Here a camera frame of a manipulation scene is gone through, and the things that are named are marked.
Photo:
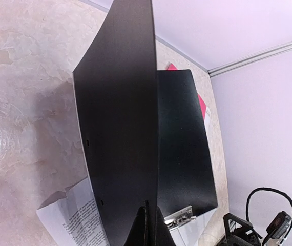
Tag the silver metal folder clip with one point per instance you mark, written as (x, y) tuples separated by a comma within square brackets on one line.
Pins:
[(179, 218)]

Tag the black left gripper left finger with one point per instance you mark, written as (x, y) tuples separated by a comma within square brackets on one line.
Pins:
[(139, 232)]

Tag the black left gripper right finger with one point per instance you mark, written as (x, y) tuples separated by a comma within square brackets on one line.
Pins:
[(162, 234)]

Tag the printed text paper sheet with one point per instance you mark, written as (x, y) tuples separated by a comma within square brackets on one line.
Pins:
[(71, 217)]

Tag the red plastic folder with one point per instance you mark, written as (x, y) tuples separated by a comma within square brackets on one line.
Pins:
[(206, 113)]

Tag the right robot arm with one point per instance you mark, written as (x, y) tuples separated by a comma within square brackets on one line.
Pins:
[(241, 232)]

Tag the right aluminium corner post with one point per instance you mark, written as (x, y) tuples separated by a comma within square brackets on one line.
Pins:
[(268, 53)]

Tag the black clip folder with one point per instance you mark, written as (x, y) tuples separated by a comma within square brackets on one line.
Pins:
[(142, 129)]

